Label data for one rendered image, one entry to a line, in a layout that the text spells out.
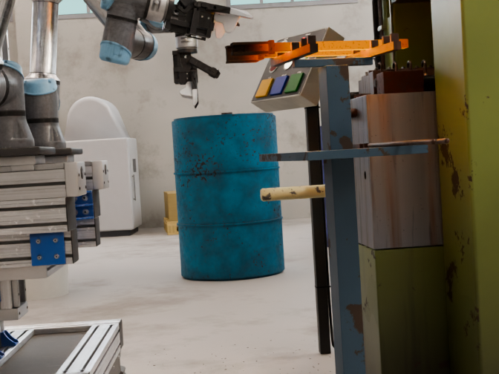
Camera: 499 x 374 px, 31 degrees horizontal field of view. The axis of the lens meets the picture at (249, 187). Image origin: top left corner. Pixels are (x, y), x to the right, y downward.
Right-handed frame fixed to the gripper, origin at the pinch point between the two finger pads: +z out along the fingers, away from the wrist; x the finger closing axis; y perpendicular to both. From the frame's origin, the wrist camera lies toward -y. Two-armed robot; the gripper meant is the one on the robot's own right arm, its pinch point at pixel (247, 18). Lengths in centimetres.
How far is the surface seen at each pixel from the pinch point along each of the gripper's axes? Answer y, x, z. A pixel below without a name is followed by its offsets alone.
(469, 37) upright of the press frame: -9, 2, 58
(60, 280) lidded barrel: 117, -318, -15
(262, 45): 5.7, 1.3, 4.8
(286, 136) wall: -20, -758, 221
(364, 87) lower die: 3, -53, 52
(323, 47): 2.7, 1.6, 20.0
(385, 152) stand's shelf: 26.1, 20.6, 34.3
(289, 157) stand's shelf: 31.5, 8.2, 15.4
